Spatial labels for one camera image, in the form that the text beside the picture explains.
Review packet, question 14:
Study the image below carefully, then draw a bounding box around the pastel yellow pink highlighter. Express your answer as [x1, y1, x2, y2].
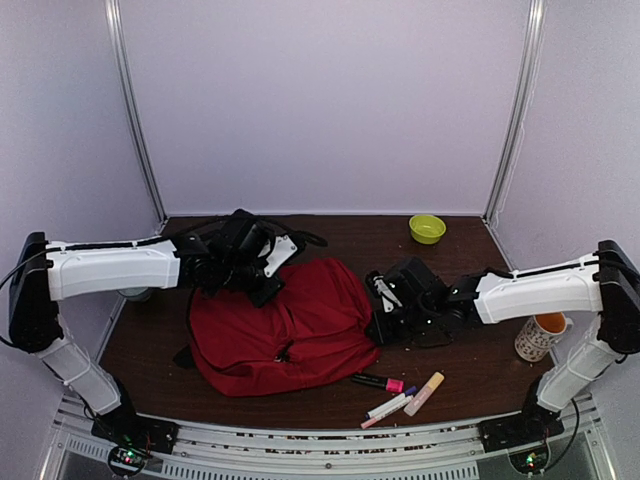
[404, 371, 444, 417]

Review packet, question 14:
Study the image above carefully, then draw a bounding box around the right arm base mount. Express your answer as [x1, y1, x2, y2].
[478, 390, 565, 452]

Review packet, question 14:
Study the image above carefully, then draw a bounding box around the purple capped white marker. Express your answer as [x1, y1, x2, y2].
[366, 386, 417, 419]

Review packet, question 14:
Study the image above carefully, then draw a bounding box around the yellow green plastic bowl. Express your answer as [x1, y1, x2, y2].
[409, 215, 447, 245]

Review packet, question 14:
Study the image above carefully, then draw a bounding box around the aluminium front rail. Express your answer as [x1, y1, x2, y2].
[35, 394, 622, 479]

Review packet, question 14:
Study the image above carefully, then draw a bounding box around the right aluminium corner post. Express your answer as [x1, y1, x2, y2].
[483, 0, 546, 228]

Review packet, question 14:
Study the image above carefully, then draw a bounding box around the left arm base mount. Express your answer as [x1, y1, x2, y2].
[91, 379, 179, 454]

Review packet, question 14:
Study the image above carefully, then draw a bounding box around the left aluminium corner post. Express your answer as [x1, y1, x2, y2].
[104, 0, 168, 226]

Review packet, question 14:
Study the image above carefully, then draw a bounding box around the black pink highlighter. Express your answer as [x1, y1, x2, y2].
[351, 373, 404, 393]

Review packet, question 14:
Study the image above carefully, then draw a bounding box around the pale celadon ceramic bowl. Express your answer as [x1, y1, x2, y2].
[118, 288, 153, 302]

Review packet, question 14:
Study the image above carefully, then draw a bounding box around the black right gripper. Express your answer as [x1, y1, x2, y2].
[366, 303, 437, 347]

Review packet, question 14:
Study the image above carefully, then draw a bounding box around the red student backpack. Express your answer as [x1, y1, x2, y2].
[173, 258, 380, 397]

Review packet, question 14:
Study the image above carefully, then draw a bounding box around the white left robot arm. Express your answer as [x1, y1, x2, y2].
[1, 214, 301, 444]

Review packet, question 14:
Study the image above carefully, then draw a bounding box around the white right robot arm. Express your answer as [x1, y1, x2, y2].
[365, 240, 639, 442]

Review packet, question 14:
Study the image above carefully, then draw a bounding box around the pink capped white marker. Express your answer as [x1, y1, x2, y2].
[360, 396, 413, 429]

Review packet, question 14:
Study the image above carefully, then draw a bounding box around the aluminium corner post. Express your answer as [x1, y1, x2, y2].
[104, 0, 168, 226]
[483, 0, 546, 228]

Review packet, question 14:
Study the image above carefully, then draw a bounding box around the patterned mug orange inside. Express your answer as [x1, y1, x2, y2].
[514, 313, 574, 363]

